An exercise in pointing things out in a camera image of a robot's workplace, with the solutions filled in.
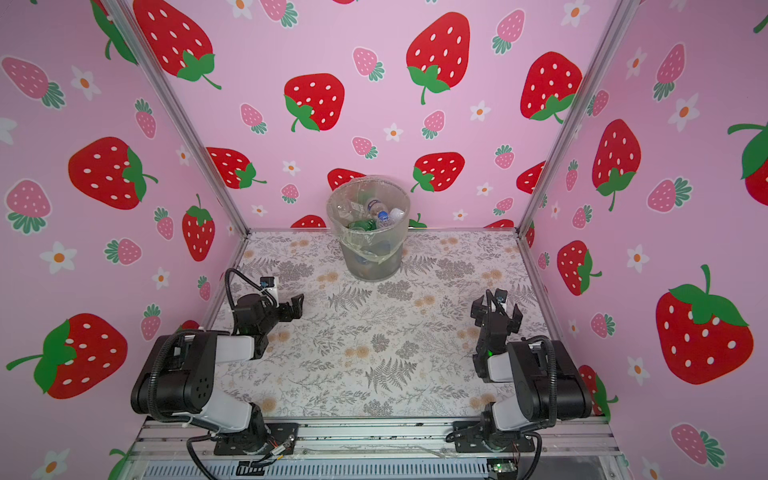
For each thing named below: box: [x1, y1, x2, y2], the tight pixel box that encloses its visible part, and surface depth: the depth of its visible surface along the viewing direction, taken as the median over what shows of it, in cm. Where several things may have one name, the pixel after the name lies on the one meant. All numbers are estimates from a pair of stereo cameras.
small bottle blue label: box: [377, 210, 395, 228], surface depth 90 cm
